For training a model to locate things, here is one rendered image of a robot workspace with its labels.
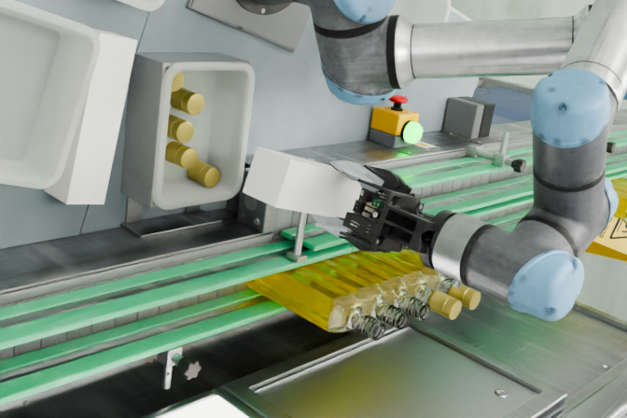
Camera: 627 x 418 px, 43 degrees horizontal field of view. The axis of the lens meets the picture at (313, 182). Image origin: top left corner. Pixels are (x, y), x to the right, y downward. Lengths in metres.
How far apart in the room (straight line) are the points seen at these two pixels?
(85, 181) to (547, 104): 0.64
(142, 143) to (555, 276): 0.65
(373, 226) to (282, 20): 0.56
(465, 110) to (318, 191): 0.88
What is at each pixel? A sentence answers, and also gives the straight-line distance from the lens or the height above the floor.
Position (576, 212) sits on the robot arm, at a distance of 0.90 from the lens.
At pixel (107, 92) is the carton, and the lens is 1.14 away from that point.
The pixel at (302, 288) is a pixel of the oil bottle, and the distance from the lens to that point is 1.24.
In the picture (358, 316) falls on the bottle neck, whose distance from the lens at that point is 1.20.
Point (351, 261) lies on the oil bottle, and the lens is 1.34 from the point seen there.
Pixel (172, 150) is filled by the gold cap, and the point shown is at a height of 0.79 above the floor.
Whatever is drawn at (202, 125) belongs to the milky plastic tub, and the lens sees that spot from 1.31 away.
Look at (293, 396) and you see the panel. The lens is 1.25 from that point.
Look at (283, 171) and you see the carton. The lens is 0.97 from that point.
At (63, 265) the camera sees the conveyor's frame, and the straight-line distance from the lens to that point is 1.15.
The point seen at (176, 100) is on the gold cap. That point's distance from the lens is 1.25.
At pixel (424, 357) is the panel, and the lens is 1.43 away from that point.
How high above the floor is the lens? 1.74
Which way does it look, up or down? 39 degrees down
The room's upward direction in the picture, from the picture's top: 112 degrees clockwise
